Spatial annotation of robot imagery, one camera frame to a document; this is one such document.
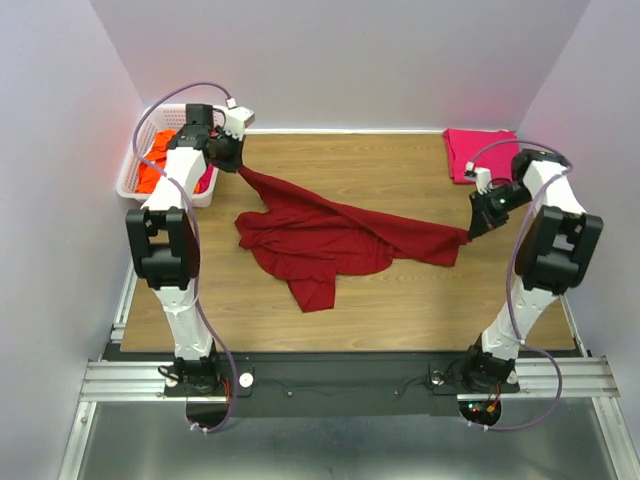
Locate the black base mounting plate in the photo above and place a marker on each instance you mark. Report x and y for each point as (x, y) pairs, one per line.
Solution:
(270, 402)

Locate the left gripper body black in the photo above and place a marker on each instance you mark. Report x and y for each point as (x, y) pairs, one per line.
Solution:
(227, 148)

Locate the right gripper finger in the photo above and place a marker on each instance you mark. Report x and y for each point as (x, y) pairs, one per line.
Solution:
(478, 226)
(493, 221)

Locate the dark red t shirt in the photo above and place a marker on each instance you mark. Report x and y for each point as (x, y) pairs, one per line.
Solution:
(307, 241)

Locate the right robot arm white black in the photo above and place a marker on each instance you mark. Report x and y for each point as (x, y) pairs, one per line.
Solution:
(551, 255)

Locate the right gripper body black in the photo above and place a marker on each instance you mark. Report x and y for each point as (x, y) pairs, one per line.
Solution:
(501, 200)

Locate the aluminium frame rail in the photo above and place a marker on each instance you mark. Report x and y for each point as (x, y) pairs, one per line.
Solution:
(537, 379)

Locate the orange t shirt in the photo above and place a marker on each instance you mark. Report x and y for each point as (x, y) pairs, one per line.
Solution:
(148, 171)

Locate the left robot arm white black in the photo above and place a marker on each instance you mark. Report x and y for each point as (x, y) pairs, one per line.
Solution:
(164, 241)

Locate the pink t shirt in basket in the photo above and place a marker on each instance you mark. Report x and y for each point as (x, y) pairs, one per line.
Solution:
(204, 181)

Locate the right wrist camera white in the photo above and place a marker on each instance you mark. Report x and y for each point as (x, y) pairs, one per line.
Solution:
(480, 176)

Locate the folded pink t shirt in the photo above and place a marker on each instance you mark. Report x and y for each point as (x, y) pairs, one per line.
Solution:
(462, 146)

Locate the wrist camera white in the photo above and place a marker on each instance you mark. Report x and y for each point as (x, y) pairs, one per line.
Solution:
(236, 119)
(480, 176)

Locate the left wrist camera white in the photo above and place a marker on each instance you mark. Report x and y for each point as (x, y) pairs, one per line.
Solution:
(236, 119)

